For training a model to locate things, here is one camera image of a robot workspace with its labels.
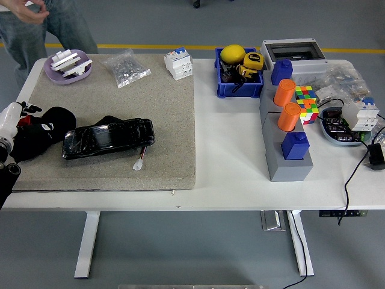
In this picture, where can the person's right hand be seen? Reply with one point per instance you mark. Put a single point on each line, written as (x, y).
(27, 12)

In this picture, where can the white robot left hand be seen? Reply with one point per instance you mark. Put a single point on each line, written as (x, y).
(9, 120)

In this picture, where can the black rag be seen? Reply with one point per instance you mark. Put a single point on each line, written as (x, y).
(58, 120)

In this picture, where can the glossy black panel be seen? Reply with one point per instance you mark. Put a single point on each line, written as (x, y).
(120, 138)

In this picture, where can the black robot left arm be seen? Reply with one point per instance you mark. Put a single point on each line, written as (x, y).
(6, 177)

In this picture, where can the black desk control panel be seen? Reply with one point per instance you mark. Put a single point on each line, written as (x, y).
(343, 213)

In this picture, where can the person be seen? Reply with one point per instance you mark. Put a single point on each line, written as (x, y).
(24, 45)

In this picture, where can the white plastic piece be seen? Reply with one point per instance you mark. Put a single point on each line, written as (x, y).
(76, 68)
(64, 58)

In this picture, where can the purple dish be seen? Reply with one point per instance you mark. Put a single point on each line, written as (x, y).
(48, 70)

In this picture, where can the clear bag of metal parts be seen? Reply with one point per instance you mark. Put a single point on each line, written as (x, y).
(124, 69)

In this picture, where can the grey-brown mat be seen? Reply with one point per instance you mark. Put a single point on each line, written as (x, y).
(150, 105)

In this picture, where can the white table leg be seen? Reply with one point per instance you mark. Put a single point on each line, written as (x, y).
(87, 241)
(296, 259)

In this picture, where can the white circuit breaker blue lever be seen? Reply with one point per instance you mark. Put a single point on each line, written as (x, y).
(177, 64)
(359, 116)

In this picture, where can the black caster wheel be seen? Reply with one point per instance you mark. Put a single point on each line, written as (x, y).
(196, 3)

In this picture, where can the yellow ball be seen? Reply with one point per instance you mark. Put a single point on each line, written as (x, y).
(232, 54)

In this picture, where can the dark brown tool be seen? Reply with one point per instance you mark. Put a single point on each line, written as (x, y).
(227, 77)

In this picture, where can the blue plastic bin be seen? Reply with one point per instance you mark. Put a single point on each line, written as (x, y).
(237, 90)

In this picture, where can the yellow tape measure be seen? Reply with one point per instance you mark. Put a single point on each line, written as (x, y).
(247, 73)
(253, 60)

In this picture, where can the blue block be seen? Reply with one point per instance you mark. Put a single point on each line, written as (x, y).
(281, 72)
(294, 147)

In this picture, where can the orange cylinder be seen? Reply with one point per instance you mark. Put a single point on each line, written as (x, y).
(284, 93)
(288, 119)

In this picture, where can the metal floor plate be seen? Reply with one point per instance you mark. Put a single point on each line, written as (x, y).
(272, 221)

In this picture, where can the grey block stand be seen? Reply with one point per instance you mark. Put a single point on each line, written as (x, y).
(288, 170)

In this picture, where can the colourful puzzle cube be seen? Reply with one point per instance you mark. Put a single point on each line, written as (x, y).
(309, 113)
(305, 91)

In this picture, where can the light blue dish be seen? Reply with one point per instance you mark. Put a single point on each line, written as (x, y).
(328, 133)

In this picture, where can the dark electronic components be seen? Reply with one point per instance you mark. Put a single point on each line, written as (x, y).
(334, 126)

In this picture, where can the clear bags of small parts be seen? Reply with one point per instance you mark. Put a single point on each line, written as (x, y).
(346, 78)

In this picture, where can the black power adapter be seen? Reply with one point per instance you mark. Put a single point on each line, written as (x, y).
(377, 156)

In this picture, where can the grey electrical enclosure box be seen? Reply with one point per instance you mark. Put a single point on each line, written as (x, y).
(309, 67)

